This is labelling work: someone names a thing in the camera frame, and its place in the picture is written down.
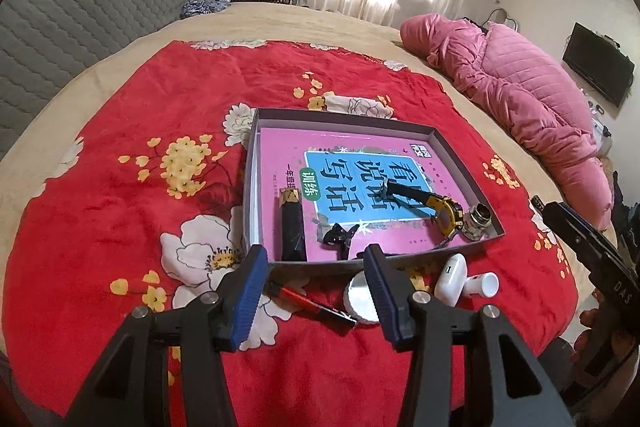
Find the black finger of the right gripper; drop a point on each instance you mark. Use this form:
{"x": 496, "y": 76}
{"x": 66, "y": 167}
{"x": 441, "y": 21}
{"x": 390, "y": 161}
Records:
{"x": 616, "y": 281}

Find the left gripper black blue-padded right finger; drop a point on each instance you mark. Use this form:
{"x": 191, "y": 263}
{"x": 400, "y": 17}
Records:
{"x": 467, "y": 368}

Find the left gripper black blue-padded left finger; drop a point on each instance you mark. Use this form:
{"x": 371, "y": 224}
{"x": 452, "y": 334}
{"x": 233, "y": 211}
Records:
{"x": 128, "y": 385}

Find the small white bottle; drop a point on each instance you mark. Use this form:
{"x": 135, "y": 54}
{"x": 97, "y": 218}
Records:
{"x": 485, "y": 285}

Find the yellow black wristwatch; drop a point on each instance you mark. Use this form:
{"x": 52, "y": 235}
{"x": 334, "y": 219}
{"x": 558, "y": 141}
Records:
{"x": 448, "y": 214}

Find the black hair claw clip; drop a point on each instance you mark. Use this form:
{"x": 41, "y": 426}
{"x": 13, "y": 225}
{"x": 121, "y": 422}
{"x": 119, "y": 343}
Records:
{"x": 341, "y": 239}

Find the black remote control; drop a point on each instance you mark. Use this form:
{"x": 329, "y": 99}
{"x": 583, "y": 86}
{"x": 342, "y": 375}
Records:
{"x": 537, "y": 204}

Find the white earbuds case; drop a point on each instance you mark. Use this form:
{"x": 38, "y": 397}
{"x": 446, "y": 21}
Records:
{"x": 450, "y": 283}

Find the white plastic jar lid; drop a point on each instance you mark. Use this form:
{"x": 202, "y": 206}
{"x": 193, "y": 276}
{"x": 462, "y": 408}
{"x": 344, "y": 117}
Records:
{"x": 358, "y": 301}

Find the red floral blanket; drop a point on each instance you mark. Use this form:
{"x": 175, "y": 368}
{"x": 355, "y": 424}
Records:
{"x": 150, "y": 213}

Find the pink quilted duvet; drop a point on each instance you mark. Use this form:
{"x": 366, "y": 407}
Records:
{"x": 528, "y": 93}

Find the black gold-topped lipstick tube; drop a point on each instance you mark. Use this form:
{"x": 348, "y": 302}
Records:
{"x": 292, "y": 226}

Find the pink Chinese workbook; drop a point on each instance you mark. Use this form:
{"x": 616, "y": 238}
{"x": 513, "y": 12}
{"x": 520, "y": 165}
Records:
{"x": 339, "y": 177}

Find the beige bed sheet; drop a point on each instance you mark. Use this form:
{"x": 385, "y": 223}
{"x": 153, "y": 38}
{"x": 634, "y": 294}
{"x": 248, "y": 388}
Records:
{"x": 52, "y": 139}

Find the blue patterned cloth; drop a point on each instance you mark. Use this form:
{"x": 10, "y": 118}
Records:
{"x": 203, "y": 7}

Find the black wall television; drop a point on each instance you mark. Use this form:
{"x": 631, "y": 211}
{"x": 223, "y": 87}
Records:
{"x": 599, "y": 61}

